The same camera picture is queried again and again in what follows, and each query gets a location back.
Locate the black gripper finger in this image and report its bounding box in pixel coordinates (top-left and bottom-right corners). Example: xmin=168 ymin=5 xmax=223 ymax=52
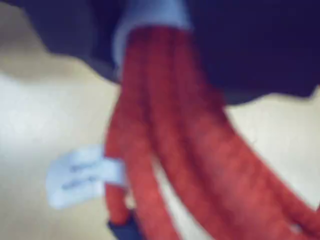
xmin=182 ymin=0 xmax=320 ymax=106
xmin=14 ymin=0 xmax=131 ymax=85

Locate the red charging cable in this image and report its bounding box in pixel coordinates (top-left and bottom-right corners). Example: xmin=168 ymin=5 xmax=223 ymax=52
xmin=46 ymin=0 xmax=320 ymax=240

